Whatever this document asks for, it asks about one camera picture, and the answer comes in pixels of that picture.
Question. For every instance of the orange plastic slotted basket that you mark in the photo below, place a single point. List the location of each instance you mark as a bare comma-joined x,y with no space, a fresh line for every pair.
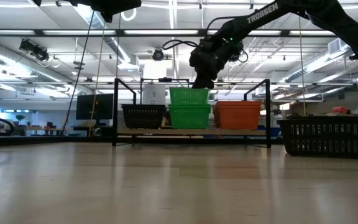
238,102
238,119

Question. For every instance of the black metal shelf frame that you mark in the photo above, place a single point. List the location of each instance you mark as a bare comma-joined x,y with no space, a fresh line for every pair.
115,118

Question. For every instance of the black table edge rail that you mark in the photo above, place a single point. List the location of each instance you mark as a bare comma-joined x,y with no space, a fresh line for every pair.
42,141

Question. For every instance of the black overhead frame beam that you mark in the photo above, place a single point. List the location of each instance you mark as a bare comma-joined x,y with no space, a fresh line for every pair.
39,32

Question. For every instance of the black ceiling camera rig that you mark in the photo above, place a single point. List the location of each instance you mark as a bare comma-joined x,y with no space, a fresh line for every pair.
34,49

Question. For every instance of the round black ceiling camera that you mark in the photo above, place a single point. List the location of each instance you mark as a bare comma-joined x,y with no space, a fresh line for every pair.
158,55

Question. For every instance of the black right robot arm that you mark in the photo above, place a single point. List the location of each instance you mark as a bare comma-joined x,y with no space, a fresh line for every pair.
337,18

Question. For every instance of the black computer monitor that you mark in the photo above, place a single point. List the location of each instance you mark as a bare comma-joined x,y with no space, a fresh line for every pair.
85,107

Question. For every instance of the silver ventilation duct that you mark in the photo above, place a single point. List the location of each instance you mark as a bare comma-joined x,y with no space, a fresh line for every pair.
120,51

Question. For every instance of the blue bin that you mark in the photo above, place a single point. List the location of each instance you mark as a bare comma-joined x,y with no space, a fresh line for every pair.
273,132

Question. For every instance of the red container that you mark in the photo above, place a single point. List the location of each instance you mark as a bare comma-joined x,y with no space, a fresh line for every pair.
339,109

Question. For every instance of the small potted plant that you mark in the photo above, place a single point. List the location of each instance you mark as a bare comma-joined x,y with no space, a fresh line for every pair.
20,117

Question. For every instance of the green plastic slotted basket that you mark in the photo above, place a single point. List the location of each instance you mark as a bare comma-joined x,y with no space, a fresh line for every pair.
188,118
185,96

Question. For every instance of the white ceiling vent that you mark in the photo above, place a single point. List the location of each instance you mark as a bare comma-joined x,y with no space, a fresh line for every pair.
337,46

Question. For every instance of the white box device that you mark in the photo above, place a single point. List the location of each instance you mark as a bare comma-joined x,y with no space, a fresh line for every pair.
154,93

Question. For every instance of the black plastic slotted basket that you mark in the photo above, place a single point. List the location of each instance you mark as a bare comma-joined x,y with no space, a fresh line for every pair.
141,106
328,137

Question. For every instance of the background desk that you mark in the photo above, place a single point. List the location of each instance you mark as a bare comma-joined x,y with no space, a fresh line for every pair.
42,129

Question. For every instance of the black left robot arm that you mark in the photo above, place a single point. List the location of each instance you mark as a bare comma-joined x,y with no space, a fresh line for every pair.
82,2

